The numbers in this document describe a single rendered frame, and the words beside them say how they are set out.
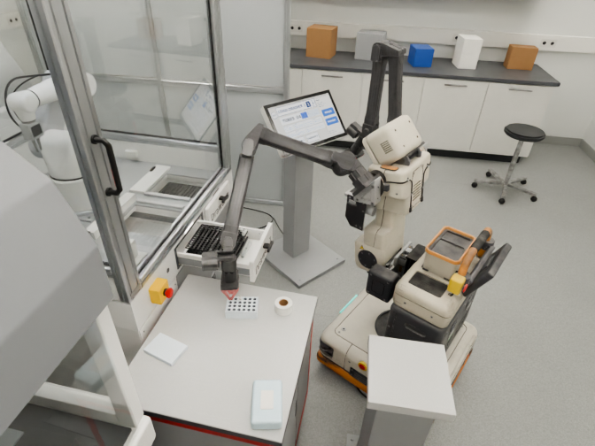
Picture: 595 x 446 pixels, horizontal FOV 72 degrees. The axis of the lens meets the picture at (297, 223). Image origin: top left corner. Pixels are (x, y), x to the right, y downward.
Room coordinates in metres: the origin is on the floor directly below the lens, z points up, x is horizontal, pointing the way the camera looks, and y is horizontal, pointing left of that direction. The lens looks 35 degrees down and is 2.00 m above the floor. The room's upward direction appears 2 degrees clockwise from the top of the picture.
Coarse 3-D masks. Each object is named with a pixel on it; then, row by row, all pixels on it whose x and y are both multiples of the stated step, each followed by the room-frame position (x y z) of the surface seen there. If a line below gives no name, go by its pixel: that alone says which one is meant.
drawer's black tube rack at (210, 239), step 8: (200, 232) 1.47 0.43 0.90; (208, 232) 1.47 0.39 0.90; (216, 232) 1.47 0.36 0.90; (240, 232) 1.48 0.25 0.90; (192, 240) 1.41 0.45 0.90; (200, 240) 1.41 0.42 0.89; (208, 240) 1.41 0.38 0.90; (216, 240) 1.41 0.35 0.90; (192, 248) 1.35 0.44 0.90; (200, 248) 1.36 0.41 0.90; (208, 248) 1.40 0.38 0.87; (216, 248) 1.36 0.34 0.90; (240, 248) 1.40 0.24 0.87
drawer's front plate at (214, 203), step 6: (222, 186) 1.83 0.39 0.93; (228, 186) 1.88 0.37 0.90; (222, 192) 1.80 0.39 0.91; (228, 192) 1.88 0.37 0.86; (216, 198) 1.71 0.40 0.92; (228, 198) 1.87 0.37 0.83; (210, 204) 1.65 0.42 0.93; (216, 204) 1.71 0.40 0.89; (222, 204) 1.78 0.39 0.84; (210, 210) 1.63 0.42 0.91; (210, 216) 1.63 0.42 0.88; (216, 216) 1.69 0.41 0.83
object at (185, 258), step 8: (200, 224) 1.56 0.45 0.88; (208, 224) 1.55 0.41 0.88; (216, 224) 1.54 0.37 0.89; (192, 232) 1.50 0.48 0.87; (248, 232) 1.51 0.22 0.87; (256, 232) 1.51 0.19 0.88; (184, 240) 1.42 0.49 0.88; (248, 240) 1.50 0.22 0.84; (256, 240) 1.50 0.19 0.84; (184, 248) 1.41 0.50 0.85; (184, 256) 1.32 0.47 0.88; (192, 256) 1.31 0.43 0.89; (200, 256) 1.31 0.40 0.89; (240, 256) 1.39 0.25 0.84; (248, 256) 1.39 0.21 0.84; (184, 264) 1.31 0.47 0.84; (192, 264) 1.31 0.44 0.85; (200, 264) 1.30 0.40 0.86; (240, 264) 1.27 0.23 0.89; (248, 264) 1.27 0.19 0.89; (240, 272) 1.27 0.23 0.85; (248, 272) 1.26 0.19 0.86
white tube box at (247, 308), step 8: (248, 296) 1.18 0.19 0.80; (256, 296) 1.18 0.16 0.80; (232, 304) 1.13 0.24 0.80; (240, 304) 1.14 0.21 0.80; (248, 304) 1.14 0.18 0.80; (256, 304) 1.14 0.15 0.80; (232, 312) 1.10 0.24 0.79; (240, 312) 1.10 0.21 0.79; (248, 312) 1.10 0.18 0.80; (256, 312) 1.10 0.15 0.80
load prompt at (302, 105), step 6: (300, 102) 2.43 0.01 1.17; (306, 102) 2.46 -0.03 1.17; (312, 102) 2.48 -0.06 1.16; (276, 108) 2.31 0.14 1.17; (282, 108) 2.34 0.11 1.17; (288, 108) 2.36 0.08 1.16; (294, 108) 2.38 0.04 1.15; (300, 108) 2.40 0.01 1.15; (306, 108) 2.43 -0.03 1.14; (282, 114) 2.31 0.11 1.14
